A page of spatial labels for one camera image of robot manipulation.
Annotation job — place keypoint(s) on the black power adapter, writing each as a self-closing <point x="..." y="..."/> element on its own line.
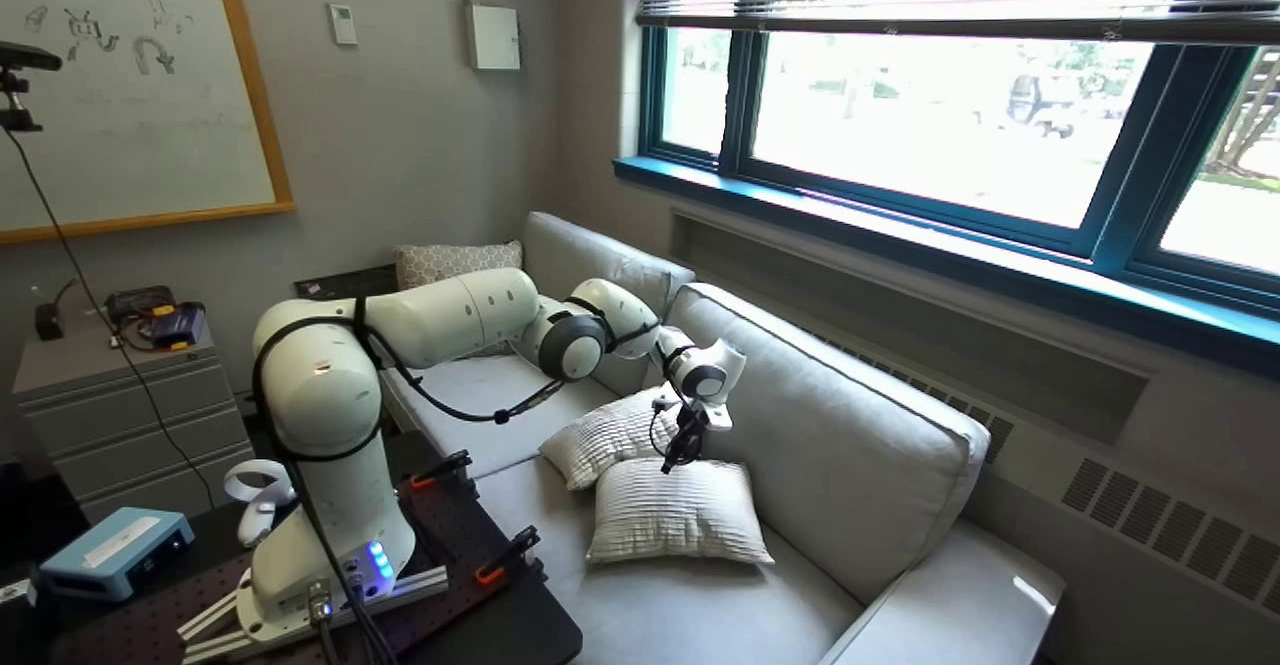
<point x="48" y="321"/>

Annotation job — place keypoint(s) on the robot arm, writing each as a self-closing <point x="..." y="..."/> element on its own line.
<point x="320" y="395"/>

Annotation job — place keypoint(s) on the grey filing cabinet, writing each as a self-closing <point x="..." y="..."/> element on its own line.
<point x="130" y="425"/>

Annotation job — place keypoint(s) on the orange black clamp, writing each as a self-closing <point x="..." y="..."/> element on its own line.
<point x="508" y="556"/>
<point x="441" y="469"/>

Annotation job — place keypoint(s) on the window with teal frame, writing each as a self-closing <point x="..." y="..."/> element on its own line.
<point x="950" y="135"/>

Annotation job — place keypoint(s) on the camera on mount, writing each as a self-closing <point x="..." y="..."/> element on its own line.
<point x="20" y="57"/>

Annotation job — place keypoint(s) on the wall heater with grilles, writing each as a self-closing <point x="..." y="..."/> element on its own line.
<point x="1130" y="505"/>

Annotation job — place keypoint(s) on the white wall box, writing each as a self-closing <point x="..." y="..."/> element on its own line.
<point x="494" y="37"/>

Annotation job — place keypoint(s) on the beige patterned pillow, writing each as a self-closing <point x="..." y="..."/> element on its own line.
<point x="450" y="263"/>

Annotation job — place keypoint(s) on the white hand controller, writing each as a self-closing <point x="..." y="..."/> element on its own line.
<point x="256" y="493"/>

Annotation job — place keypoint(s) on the dark blue box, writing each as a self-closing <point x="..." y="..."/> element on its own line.
<point x="178" y="326"/>

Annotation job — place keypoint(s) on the dark side table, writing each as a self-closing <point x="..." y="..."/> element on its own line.
<point x="345" y="283"/>

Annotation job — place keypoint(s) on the whiteboard with wooden frame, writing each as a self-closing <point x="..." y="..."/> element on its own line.
<point x="140" y="125"/>

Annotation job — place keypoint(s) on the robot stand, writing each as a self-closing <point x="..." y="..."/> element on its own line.
<point x="480" y="625"/>

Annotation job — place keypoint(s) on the light blue box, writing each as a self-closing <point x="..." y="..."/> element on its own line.
<point x="112" y="551"/>

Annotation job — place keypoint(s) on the white thermostat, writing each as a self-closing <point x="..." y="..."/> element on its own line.
<point x="342" y="24"/>

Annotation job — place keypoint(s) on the grey sofa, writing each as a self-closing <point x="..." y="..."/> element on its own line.
<point x="830" y="445"/>

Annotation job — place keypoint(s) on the black device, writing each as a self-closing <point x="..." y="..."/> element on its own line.
<point x="138" y="302"/>

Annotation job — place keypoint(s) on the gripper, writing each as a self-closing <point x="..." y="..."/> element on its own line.
<point x="691" y="426"/>

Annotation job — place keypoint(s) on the white striped small pillow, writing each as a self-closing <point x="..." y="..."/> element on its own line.
<point x="675" y="513"/>
<point x="600" y="440"/>

